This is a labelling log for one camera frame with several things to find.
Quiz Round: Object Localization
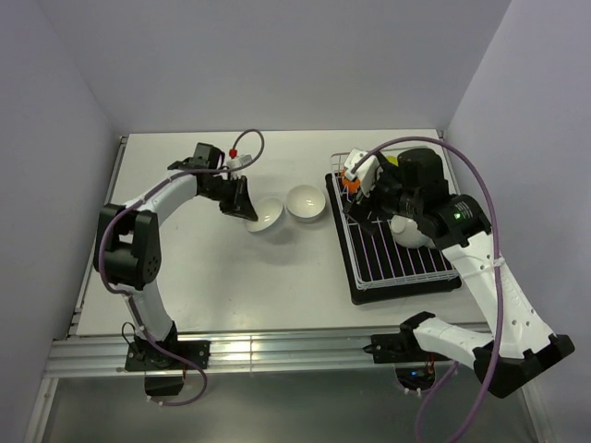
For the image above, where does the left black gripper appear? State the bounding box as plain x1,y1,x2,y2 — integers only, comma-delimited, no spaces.
200,174,258,222

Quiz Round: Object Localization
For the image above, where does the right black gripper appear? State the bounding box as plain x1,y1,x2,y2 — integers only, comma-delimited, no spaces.
343,158,422,234

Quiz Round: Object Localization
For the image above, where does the orange bowl white inside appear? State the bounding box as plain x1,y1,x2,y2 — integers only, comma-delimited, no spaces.
341,176,360,196

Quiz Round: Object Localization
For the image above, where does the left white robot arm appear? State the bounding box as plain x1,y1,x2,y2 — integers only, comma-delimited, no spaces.
93,143,259,368

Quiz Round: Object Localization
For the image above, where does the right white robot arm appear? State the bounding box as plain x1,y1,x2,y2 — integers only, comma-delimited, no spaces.
341,147,574,398

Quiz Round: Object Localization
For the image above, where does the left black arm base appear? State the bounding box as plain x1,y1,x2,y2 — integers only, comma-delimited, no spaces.
125,339,211,397

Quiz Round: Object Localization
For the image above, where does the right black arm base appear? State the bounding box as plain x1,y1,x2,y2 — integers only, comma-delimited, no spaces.
362,333,448,389

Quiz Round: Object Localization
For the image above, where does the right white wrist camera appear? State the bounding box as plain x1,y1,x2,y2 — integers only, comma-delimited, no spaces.
340,149,389,196

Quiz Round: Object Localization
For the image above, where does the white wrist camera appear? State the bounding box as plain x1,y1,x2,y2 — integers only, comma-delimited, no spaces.
224,148,252,177
340,149,389,196

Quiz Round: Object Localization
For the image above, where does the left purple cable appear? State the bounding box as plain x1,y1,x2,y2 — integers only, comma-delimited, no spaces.
95,128,265,407

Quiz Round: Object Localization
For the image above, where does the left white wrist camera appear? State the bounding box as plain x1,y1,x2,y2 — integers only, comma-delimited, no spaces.
224,148,252,177

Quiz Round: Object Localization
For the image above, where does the white wire dish rack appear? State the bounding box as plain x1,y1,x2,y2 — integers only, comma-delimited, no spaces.
329,150,463,293

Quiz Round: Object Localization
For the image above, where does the aluminium frame rail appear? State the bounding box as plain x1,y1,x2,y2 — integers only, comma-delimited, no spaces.
43,322,532,379

